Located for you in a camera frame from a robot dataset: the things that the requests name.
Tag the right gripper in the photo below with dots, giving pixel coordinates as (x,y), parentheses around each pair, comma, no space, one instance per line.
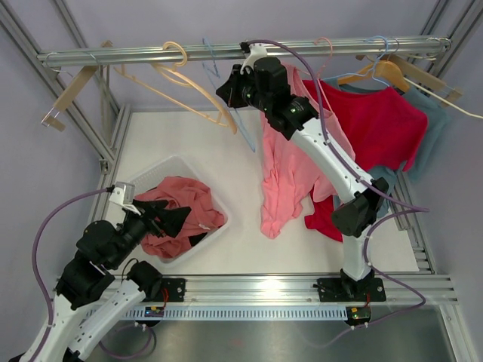
(229,92)

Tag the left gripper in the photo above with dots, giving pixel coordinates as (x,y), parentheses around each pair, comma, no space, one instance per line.
(171,219)

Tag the light blue wire hanger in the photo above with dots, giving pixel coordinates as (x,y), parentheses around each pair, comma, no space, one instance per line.
(214,76)

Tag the dusty pink t shirt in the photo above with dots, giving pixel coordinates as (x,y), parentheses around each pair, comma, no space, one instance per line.
(204,217)

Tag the black t shirt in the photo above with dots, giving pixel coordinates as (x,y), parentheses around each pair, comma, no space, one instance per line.
(196,239)

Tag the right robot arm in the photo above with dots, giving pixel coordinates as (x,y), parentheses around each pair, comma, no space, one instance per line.
(305,152)

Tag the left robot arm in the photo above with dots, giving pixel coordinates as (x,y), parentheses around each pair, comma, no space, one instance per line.
(69,334)

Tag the light pink t shirt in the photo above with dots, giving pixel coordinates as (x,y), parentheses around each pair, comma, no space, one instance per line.
(289,174)

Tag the left wooden clip hanger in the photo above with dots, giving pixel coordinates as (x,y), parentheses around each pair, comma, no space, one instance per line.
(74,88)

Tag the wooden clip hanger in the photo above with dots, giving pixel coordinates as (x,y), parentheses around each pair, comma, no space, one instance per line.
(74,88)
(451,94)

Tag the red t shirt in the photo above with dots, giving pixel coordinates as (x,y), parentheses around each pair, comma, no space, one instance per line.
(385,132)

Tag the grey blue t shirt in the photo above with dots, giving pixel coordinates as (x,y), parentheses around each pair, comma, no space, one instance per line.
(438,119)

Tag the right wooden clip hanger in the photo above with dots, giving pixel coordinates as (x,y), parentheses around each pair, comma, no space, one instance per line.
(451,94)

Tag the white laundry basket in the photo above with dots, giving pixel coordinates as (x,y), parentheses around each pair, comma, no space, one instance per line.
(175,165)

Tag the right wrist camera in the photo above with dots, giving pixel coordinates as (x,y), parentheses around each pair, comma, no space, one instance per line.
(254,51)

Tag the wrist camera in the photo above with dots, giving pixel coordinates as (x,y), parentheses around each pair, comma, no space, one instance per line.
(122,194)
(254,51)

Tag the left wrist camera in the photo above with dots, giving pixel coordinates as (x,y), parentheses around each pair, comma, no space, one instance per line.
(122,194)

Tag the pink wire hanger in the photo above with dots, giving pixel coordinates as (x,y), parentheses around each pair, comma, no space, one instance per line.
(327,57)

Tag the blue wire hanger right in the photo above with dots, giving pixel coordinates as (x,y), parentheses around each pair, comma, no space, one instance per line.
(377,56)

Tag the white slotted cable duct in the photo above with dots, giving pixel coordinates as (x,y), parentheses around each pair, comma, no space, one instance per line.
(237,313)

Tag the metal hanging rail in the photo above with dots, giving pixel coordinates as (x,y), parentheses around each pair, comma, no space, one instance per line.
(421,44)

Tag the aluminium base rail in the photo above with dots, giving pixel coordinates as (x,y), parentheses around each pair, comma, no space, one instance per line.
(293,289)

